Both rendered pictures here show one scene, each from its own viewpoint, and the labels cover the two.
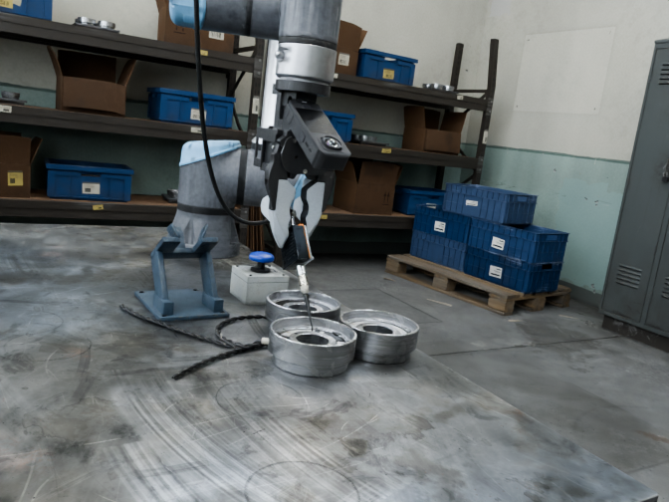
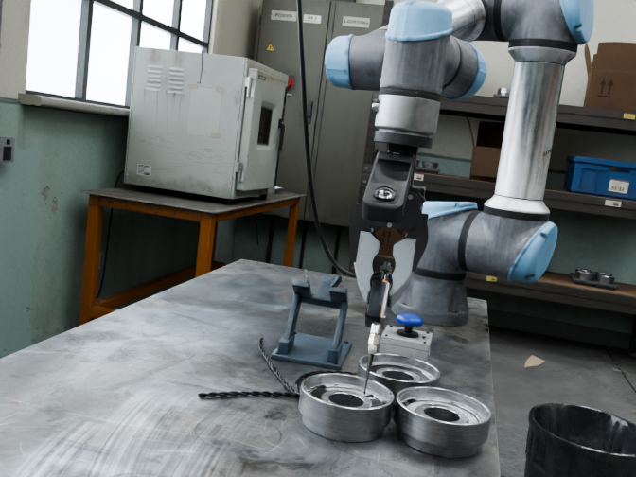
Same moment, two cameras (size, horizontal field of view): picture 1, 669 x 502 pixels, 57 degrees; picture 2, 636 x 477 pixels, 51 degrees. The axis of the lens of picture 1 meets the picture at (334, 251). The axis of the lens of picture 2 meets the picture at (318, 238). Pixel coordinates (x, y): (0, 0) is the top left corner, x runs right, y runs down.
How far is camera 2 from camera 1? 46 cm
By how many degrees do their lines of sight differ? 42
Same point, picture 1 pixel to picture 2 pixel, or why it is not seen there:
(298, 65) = (383, 115)
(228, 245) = (445, 312)
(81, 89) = (490, 158)
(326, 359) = (327, 417)
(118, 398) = (138, 396)
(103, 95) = not seen: hidden behind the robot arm
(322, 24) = (407, 73)
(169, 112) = (583, 183)
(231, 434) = (165, 445)
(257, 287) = (391, 349)
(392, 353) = (428, 440)
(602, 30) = not seen: outside the picture
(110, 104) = not seen: hidden behind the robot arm
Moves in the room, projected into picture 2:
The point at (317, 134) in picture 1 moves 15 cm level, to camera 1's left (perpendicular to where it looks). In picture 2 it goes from (376, 185) to (286, 169)
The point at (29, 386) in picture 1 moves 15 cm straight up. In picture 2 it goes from (101, 370) to (112, 251)
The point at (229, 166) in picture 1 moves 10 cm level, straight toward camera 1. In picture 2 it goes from (451, 228) to (429, 230)
